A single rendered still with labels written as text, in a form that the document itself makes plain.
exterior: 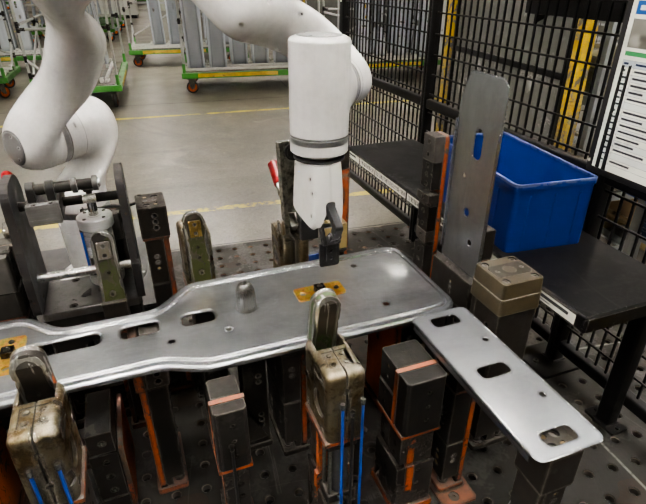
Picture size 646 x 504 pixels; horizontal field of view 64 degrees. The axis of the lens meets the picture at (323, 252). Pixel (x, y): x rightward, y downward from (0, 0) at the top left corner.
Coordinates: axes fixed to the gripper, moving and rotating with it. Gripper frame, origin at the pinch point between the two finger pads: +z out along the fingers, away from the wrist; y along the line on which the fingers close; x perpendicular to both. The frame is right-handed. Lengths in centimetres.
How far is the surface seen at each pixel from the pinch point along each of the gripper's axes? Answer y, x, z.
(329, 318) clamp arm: 18.0, -5.1, 0.5
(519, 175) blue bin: -15, 52, 0
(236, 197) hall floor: -283, 40, 112
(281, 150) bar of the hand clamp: -15.0, -1.4, -11.4
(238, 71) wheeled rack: -649, 124, 88
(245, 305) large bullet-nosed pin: 1.8, -12.8, 7.4
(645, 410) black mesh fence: 25, 55, 32
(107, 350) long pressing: 3.8, -33.5, 8.9
